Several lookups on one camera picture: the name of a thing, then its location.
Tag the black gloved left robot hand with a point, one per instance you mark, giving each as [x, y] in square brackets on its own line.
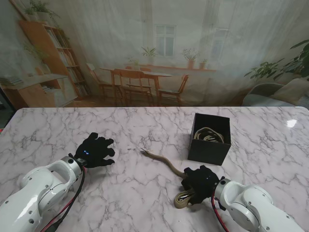
[96, 151]

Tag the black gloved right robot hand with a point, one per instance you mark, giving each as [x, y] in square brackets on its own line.
[201, 183]

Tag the black belt storage box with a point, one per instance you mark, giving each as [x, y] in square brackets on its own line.
[207, 152]

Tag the beige woven belt double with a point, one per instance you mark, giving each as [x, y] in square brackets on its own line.
[166, 163]
[210, 134]

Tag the dark brown woven belt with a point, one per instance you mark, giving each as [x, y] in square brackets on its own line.
[208, 137]

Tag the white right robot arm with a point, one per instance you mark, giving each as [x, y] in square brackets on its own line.
[258, 207]

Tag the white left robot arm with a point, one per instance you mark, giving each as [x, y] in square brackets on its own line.
[36, 195]

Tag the black panel beside backdrop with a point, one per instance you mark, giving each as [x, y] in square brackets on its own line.
[3, 113]

